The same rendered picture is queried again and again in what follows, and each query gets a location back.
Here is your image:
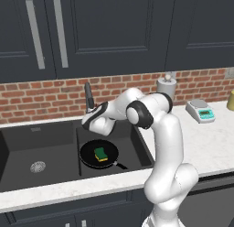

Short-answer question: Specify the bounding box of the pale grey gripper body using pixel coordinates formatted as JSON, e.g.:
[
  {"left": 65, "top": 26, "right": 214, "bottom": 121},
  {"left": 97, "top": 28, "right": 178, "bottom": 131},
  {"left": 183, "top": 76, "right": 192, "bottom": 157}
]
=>
[{"left": 86, "top": 106, "right": 100, "bottom": 118}]

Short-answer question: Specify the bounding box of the green and yellow sponge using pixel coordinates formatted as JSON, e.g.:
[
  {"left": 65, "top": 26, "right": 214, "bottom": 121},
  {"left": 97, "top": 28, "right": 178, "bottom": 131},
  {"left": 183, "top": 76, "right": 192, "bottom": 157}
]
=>
[{"left": 92, "top": 146, "right": 110, "bottom": 163}]

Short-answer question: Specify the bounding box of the black frying pan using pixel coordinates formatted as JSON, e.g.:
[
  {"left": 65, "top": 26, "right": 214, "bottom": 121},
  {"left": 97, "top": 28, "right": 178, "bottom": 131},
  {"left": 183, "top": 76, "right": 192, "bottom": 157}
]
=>
[{"left": 79, "top": 138, "right": 129, "bottom": 171}]

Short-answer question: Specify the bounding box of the black sink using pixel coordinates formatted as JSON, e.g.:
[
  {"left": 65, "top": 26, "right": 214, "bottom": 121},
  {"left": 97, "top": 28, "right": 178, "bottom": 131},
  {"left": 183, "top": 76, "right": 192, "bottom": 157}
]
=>
[{"left": 0, "top": 118, "right": 155, "bottom": 193}]

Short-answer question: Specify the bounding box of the silver sink drain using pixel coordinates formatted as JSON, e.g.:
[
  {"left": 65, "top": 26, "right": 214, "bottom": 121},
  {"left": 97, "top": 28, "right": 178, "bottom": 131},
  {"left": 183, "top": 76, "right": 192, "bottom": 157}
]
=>
[{"left": 29, "top": 160, "right": 47, "bottom": 174}]

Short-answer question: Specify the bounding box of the black tap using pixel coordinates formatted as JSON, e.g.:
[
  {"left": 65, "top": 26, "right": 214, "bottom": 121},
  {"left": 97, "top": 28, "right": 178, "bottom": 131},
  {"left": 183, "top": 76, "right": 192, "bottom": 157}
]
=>
[{"left": 83, "top": 81, "right": 96, "bottom": 114}]

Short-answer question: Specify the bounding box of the white paper towel roll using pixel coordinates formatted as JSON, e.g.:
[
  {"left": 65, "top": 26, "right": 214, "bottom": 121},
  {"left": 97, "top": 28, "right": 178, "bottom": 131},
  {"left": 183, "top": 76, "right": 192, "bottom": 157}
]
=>
[{"left": 156, "top": 71, "right": 178, "bottom": 101}]

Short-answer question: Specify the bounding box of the dark base cupboard door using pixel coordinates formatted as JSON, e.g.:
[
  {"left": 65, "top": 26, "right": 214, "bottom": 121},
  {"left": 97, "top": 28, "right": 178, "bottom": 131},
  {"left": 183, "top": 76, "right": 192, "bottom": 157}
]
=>
[
  {"left": 0, "top": 211, "right": 77, "bottom": 227},
  {"left": 74, "top": 192, "right": 154, "bottom": 227}
]

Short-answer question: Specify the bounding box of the grey kitchen scale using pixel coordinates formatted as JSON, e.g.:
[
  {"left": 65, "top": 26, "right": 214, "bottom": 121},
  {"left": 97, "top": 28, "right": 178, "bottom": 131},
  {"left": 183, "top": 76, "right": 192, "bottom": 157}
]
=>
[{"left": 185, "top": 99, "right": 217, "bottom": 124}]

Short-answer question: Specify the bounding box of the yellow jar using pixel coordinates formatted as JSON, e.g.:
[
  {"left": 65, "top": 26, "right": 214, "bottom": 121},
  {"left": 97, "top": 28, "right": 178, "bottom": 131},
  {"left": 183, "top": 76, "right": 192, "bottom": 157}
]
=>
[{"left": 226, "top": 90, "right": 234, "bottom": 112}]

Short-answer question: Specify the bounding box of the dark dishwasher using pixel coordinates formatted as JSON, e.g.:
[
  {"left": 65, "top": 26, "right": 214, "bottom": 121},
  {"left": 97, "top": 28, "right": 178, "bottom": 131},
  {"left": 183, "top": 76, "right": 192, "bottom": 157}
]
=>
[{"left": 178, "top": 173, "right": 234, "bottom": 227}]

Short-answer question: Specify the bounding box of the grey bar handle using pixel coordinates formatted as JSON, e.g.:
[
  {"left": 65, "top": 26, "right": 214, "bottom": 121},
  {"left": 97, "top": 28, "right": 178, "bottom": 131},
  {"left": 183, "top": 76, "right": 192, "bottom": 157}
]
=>
[
  {"left": 25, "top": 0, "right": 47, "bottom": 70},
  {"left": 53, "top": 0, "right": 69, "bottom": 69}
]

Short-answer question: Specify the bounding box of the grey wall socket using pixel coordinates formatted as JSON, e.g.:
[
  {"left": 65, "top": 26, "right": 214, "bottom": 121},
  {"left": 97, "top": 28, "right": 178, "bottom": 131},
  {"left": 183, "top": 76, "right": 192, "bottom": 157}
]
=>
[{"left": 225, "top": 68, "right": 234, "bottom": 80}]

